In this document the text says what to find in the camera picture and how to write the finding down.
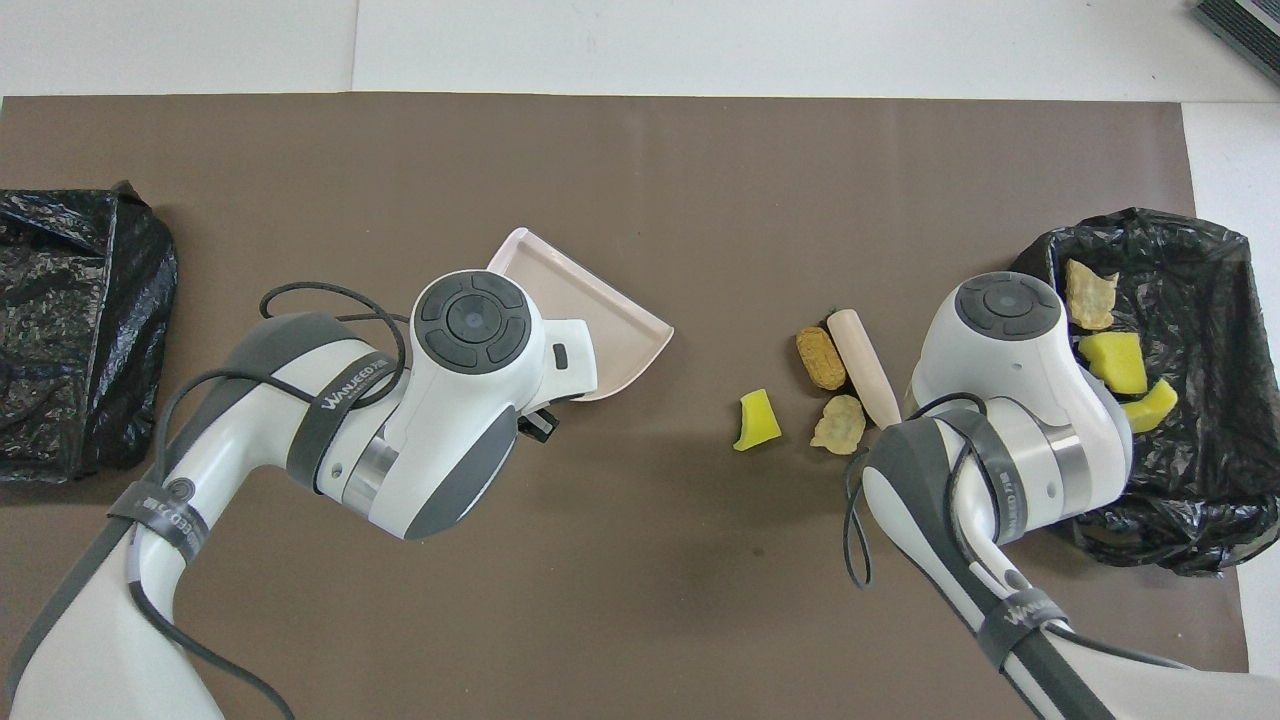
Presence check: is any pale yellow trash piece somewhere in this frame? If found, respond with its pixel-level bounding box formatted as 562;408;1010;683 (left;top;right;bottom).
1064;259;1120;332
809;394;868;456

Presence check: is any brown table mat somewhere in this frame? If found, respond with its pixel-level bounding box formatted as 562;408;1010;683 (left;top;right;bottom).
0;93;1256;720

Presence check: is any dark grey slatted device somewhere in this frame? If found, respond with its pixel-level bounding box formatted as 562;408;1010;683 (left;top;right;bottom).
1192;0;1280;86

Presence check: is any squarish green yellow sponge piece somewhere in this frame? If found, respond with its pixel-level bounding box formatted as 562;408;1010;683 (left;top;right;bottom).
1077;331;1149;395

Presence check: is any small yellow sponge piece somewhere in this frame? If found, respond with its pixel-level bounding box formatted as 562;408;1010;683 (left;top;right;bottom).
733;388;783;453

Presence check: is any pale pink plastic dustpan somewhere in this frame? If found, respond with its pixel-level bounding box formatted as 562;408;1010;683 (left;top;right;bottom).
486;228;675;403

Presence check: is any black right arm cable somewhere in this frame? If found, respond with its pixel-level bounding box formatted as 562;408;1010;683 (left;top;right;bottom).
842;392;1196;673

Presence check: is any black bag lined bin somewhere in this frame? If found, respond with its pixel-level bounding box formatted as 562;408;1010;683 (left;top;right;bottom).
1006;207;1280;578
0;180;179;485

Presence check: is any elongated green yellow sponge piece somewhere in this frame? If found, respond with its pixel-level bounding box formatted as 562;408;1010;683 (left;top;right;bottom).
1120;377;1180;434

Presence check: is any beige handled black bristle brush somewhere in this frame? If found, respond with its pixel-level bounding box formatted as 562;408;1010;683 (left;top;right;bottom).
826;308;904;431

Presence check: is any brown corn-shaped trash piece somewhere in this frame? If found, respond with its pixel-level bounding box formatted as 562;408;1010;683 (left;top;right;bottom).
795;326;847;392

